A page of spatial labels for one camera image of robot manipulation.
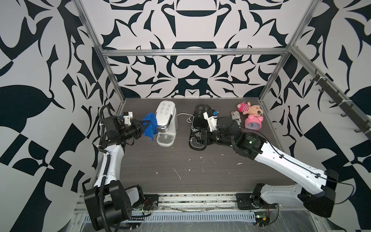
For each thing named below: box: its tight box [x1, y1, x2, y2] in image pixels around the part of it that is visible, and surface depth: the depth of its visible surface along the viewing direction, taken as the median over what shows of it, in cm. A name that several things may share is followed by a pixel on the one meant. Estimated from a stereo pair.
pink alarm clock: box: [244, 115, 264, 131], surface depth 99 cm
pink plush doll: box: [237, 101, 264, 117], surface depth 107 cm
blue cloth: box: [142, 112, 159, 142], surface depth 77 cm
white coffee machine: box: [155, 100, 179, 147], surface depth 86 cm
